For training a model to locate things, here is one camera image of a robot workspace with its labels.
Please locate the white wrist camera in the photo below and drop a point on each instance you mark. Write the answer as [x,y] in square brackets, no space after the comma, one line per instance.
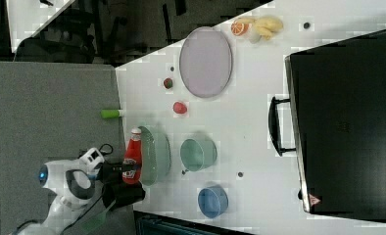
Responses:
[92,158]

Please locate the green strainer basket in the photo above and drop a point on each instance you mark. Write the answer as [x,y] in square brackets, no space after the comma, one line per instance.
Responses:
[156,154]

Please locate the green lime toy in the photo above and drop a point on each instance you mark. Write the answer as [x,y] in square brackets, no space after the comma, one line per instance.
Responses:
[110,114]

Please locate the dark red toy strawberry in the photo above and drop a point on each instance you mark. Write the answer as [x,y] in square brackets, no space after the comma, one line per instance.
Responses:
[168,83]

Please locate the yellow banana toy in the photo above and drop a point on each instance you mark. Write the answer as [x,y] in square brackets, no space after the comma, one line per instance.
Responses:
[262,28]

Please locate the green mug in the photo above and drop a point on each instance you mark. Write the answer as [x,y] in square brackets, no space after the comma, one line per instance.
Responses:
[197,152]

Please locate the red plush ketchup bottle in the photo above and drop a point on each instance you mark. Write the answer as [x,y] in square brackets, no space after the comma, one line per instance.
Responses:
[133,156]

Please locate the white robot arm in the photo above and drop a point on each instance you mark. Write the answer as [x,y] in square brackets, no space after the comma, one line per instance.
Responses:
[47,199]

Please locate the pink red toy strawberry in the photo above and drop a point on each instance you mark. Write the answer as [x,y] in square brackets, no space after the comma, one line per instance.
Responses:
[179,108]

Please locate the lilac round plate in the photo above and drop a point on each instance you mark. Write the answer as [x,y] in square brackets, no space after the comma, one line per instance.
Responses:
[205,62]

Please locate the orange slice toy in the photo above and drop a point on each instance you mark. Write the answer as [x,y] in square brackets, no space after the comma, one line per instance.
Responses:
[239,29]

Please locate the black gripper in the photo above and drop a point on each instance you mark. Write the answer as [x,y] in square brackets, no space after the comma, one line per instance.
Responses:
[111,173]

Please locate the blue cup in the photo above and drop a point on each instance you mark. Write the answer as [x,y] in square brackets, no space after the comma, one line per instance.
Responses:
[213,201]

